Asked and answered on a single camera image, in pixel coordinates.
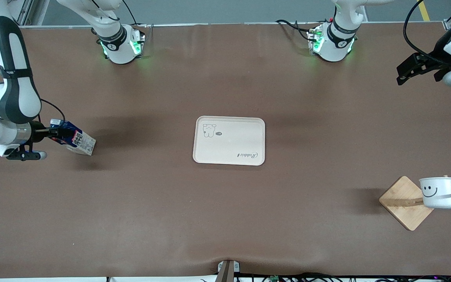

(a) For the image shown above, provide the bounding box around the blue milk carton green cap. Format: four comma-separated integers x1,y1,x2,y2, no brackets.
49,119,97,156

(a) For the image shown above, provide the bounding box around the white smiley mug black handle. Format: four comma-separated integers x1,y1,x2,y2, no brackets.
419,177,451,210

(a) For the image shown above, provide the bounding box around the wooden cup hanging rack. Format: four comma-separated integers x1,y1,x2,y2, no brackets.
379,175,451,231

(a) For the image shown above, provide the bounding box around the brown table cover mat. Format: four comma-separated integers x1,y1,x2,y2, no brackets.
0,23,451,279

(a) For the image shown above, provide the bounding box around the cream plastic rabbit tray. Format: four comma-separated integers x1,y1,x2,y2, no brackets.
193,116,266,166

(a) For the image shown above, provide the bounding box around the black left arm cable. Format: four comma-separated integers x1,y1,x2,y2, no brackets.
403,0,451,65

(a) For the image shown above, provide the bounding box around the black base power cable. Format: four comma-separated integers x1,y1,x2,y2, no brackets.
275,19,317,42

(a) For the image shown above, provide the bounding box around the aluminium frame profile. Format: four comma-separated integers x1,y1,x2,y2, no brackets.
6,0,35,28

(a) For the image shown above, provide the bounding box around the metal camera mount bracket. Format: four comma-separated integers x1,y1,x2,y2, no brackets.
215,260,240,282

